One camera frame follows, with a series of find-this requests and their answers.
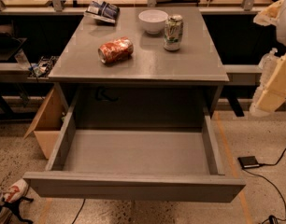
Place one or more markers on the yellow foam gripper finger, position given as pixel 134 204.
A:
pixel 271 15
pixel 271 94

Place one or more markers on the grey top drawer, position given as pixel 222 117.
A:
pixel 137 144

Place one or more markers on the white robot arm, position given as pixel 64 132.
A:
pixel 281 29

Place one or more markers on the clear sanitizer pump bottle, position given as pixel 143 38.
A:
pixel 268 64

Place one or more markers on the grey side shelf right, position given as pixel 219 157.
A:
pixel 243 74

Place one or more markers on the grey side shelf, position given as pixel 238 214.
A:
pixel 15 73
pixel 243 74

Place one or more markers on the black foot pedal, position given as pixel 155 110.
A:
pixel 248 162

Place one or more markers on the green white soda can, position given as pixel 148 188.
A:
pixel 173 31

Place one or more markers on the white bowl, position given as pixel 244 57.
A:
pixel 152 21

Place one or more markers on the grey cabinet table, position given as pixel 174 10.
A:
pixel 154 87

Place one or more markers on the crushed orange soda can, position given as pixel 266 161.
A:
pixel 116 50

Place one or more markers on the blue chip bag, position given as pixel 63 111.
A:
pixel 103 11

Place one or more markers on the cardboard box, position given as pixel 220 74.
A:
pixel 47 123

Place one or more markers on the grey side shelf left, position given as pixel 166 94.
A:
pixel 15 73

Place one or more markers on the white red sneaker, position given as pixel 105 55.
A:
pixel 16 191

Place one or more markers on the black tripod stand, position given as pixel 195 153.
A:
pixel 15 208

